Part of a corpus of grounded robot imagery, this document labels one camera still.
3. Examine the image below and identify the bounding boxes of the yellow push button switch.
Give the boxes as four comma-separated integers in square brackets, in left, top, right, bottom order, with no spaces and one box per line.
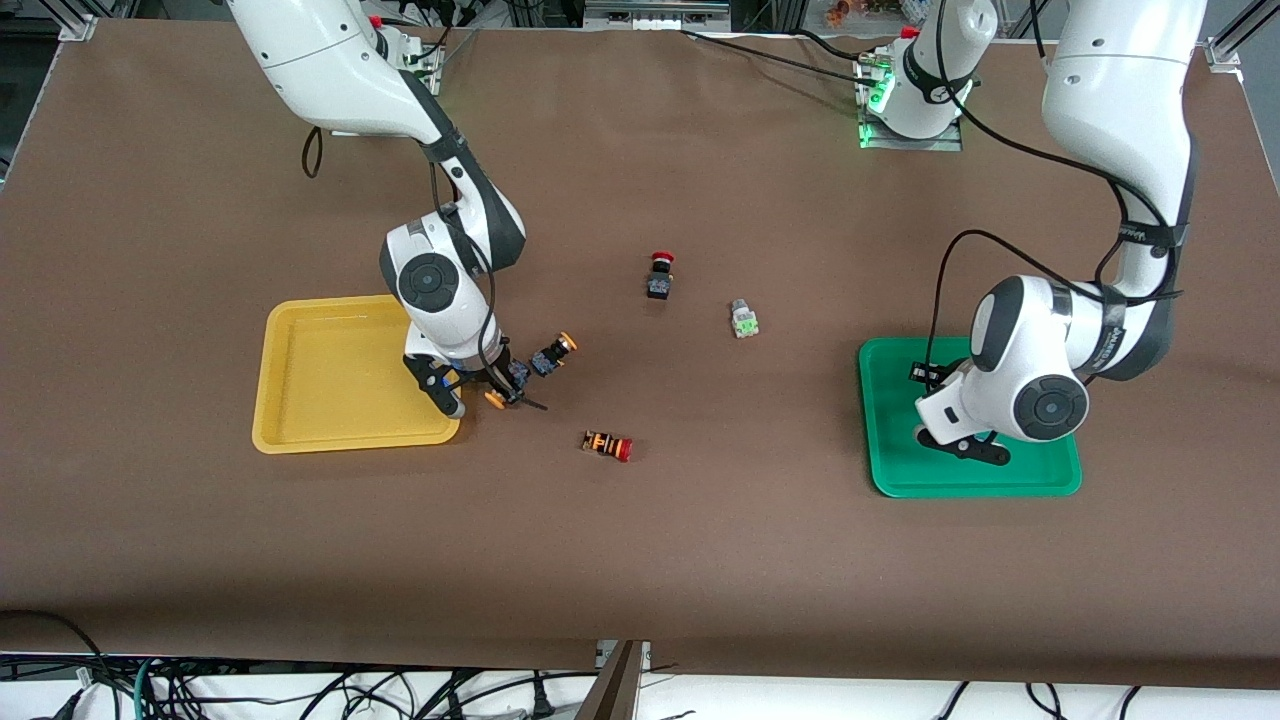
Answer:
[483,358,531,409]
[529,331,579,379]

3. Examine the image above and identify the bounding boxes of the green plastic tray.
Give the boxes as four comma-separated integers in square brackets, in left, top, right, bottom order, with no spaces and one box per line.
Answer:
[857,336,1084,499]

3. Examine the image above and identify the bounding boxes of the yellow plastic tray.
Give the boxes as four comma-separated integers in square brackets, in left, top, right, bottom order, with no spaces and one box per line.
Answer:
[251,291,465,456]

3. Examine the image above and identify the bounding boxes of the brown table cover sheet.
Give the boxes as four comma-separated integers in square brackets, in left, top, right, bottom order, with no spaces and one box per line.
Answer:
[0,18,1280,691]

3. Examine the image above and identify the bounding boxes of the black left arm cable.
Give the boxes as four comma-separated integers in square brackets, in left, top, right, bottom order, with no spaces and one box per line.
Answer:
[924,0,1193,393]

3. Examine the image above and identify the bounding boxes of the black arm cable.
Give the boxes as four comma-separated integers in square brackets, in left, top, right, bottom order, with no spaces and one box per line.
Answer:
[303,125,502,376]
[924,0,1193,393]

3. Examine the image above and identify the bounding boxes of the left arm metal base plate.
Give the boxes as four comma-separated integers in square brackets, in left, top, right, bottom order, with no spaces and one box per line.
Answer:
[857,50,965,153]

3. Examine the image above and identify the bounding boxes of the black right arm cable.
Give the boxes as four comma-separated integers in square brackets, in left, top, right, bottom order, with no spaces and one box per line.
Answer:
[303,125,502,376]

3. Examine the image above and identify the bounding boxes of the brown post under table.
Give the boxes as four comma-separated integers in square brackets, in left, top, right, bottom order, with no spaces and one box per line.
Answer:
[575,640,647,720]

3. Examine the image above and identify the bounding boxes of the tangled black floor cables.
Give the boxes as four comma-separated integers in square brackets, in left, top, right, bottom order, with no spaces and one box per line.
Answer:
[150,665,563,720]

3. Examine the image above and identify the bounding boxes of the short black table cable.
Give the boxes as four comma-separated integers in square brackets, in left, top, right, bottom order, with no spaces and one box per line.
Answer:
[790,28,891,59]

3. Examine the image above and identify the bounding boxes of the long black table cable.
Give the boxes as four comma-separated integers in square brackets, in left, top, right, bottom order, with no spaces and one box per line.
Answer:
[678,28,866,81]

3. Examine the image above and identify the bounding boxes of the silver metal rail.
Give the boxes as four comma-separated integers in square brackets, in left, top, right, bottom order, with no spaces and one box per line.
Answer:
[585,0,732,31]

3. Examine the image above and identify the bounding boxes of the aluminium frame profile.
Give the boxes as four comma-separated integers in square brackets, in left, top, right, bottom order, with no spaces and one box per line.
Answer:
[1205,0,1280,73]

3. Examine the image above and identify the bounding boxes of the black looped floor cable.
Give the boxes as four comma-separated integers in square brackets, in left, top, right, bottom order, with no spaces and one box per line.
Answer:
[0,608,107,693]

